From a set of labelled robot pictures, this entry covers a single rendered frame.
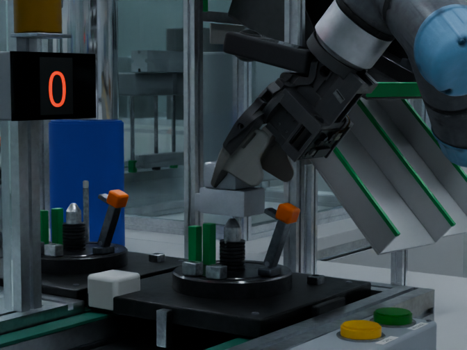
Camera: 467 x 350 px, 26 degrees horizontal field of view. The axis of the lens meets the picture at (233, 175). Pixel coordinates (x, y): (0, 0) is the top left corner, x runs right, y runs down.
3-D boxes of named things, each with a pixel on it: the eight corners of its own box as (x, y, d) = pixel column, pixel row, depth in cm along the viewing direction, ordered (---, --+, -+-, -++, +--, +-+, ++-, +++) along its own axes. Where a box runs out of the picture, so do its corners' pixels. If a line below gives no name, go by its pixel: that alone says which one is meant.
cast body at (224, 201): (265, 213, 118) (265, 153, 117) (244, 217, 114) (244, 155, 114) (207, 207, 123) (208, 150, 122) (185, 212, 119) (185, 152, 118)
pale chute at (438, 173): (477, 231, 151) (496, 212, 149) (427, 241, 142) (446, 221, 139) (372, 96, 163) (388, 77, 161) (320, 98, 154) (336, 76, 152)
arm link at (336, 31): (323, -6, 104) (360, -2, 111) (298, 28, 106) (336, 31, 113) (372, 40, 102) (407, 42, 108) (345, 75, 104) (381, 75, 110)
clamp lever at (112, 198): (114, 248, 130) (130, 194, 128) (103, 250, 129) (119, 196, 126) (94, 235, 132) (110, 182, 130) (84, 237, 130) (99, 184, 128)
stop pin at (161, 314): (173, 346, 109) (172, 309, 108) (166, 348, 108) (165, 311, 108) (162, 344, 110) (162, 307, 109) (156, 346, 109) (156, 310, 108)
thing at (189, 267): (203, 274, 116) (203, 261, 115) (195, 276, 114) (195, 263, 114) (190, 272, 117) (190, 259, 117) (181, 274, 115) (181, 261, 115)
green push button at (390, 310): (418, 328, 106) (418, 310, 105) (402, 337, 102) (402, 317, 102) (383, 323, 108) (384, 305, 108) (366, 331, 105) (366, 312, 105)
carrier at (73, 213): (201, 275, 136) (201, 182, 135) (76, 307, 117) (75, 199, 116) (71, 257, 150) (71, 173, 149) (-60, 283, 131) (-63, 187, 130)
